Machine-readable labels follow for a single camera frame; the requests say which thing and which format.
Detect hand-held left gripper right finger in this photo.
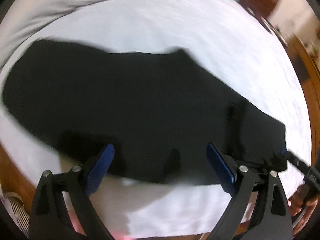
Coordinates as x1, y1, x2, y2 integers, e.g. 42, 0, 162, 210
206, 142, 293, 240

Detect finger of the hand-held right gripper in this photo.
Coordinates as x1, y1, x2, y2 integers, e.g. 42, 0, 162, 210
274, 149, 313, 175

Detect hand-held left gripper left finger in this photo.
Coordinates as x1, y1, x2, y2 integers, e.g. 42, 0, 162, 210
29, 143, 115, 240

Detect black pants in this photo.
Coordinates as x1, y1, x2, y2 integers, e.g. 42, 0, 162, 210
2, 40, 288, 187

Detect person's right hand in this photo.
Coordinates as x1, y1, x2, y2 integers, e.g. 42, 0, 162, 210
287, 189, 317, 218

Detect wooden desk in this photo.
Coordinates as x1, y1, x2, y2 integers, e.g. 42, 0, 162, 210
287, 35, 320, 155

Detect striped cloth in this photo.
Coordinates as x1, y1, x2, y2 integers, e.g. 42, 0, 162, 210
0, 192, 28, 233

